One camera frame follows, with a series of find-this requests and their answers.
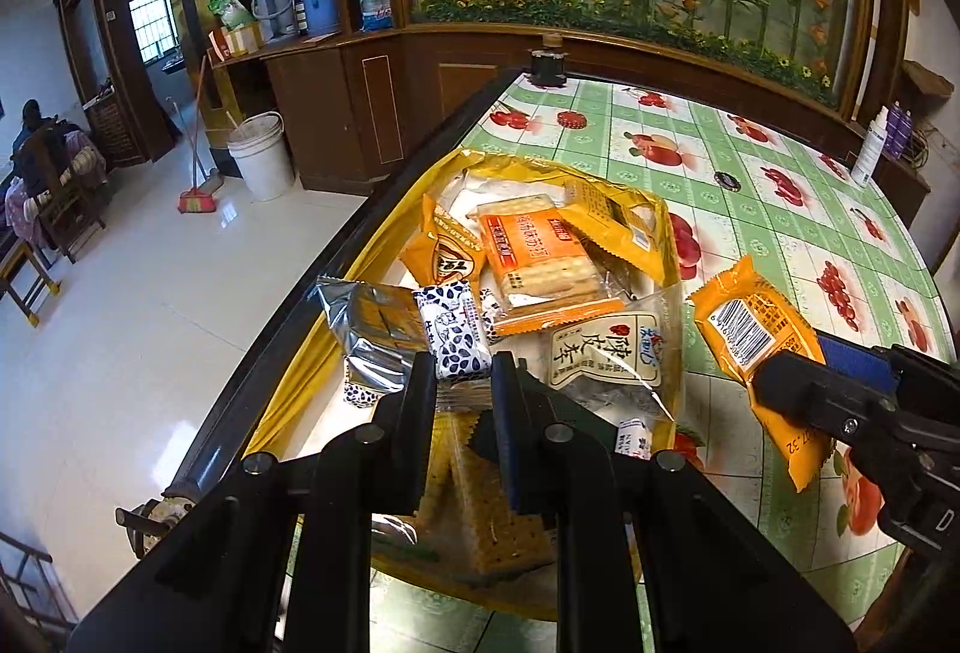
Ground barred window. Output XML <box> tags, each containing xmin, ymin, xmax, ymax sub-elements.
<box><xmin>123</xmin><ymin>0</ymin><xmax>182</xmax><ymax>67</ymax></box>

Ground dark green snack packet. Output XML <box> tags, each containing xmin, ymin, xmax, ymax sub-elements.
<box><xmin>463</xmin><ymin>409</ymin><xmax>502</xmax><ymax>467</ymax></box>

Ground green label water bottle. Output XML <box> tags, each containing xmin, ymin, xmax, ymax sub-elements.
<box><xmin>353</xmin><ymin>0</ymin><xmax>397</xmax><ymax>34</ymax></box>

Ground small orange snack packet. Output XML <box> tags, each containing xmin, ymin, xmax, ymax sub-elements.
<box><xmin>688</xmin><ymin>254</ymin><xmax>835</xmax><ymax>493</ymax></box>
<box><xmin>400</xmin><ymin>194</ymin><xmax>488</xmax><ymax>303</ymax></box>

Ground grey thermos flask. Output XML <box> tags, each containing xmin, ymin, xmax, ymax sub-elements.
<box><xmin>250</xmin><ymin>0</ymin><xmax>298</xmax><ymax>41</ymax></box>

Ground wooden chair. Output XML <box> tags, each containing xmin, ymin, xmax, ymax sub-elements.
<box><xmin>15</xmin><ymin>128</ymin><xmax>110</xmax><ymax>265</ymax></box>

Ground brown wicker basket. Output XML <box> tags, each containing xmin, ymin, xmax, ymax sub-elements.
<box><xmin>82</xmin><ymin>90</ymin><xmax>125</xmax><ymax>167</ymax></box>

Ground silver foil biscuit packet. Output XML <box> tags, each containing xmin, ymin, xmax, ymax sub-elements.
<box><xmin>315</xmin><ymin>276</ymin><xmax>430</xmax><ymax>393</ymax></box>

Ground yellow snack bag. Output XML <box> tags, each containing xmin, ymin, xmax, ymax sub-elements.
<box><xmin>244</xmin><ymin>147</ymin><xmax>687</xmax><ymax>624</ymax></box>

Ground black small box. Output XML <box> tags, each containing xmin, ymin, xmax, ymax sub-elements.
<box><xmin>528</xmin><ymin>34</ymin><xmax>568</xmax><ymax>85</ymax></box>

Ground clear packet beige label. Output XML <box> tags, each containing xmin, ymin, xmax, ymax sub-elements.
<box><xmin>540</xmin><ymin>293</ymin><xmax>683</xmax><ymax>433</ymax></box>

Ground cracker packet orange label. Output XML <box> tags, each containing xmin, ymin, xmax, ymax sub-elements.
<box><xmin>476</xmin><ymin>192</ymin><xmax>627</xmax><ymax>339</ymax></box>

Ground white plastic bucket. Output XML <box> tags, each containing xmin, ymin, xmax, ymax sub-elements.
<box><xmin>226</xmin><ymin>111</ymin><xmax>296</xmax><ymax>203</ymax></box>

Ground wooden stool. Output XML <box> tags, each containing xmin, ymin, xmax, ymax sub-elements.
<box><xmin>0</xmin><ymin>240</ymin><xmax>62</xmax><ymax>329</ymax></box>

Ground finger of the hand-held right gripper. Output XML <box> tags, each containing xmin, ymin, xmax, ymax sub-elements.
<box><xmin>752</xmin><ymin>351</ymin><xmax>916</xmax><ymax>474</ymax></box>
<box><xmin>819</xmin><ymin>334</ymin><xmax>902</xmax><ymax>396</ymax></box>

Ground white spray bottle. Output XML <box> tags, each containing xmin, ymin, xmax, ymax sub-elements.
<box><xmin>850</xmin><ymin>106</ymin><xmax>890</xmax><ymax>188</ymax></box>

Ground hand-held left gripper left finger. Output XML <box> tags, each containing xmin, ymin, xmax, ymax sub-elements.
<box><xmin>67</xmin><ymin>351</ymin><xmax>440</xmax><ymax>653</ymax></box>

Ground red broom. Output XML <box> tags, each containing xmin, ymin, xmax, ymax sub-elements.
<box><xmin>177</xmin><ymin>53</ymin><xmax>227</xmax><ymax>216</ymax></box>

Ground green white bag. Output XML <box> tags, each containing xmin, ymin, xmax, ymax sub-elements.
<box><xmin>208</xmin><ymin>0</ymin><xmax>257</xmax><ymax>32</ymax></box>

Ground yellow carton box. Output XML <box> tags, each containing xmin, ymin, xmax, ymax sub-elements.
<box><xmin>209</xmin><ymin>22</ymin><xmax>264</xmax><ymax>61</ymax></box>

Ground brown carved wall shelf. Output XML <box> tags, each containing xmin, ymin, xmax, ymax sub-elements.
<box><xmin>899</xmin><ymin>56</ymin><xmax>947</xmax><ymax>100</ymax></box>

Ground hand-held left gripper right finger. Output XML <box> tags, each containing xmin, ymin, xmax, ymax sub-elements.
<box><xmin>489</xmin><ymin>353</ymin><xmax>860</xmax><ymax>653</ymax></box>

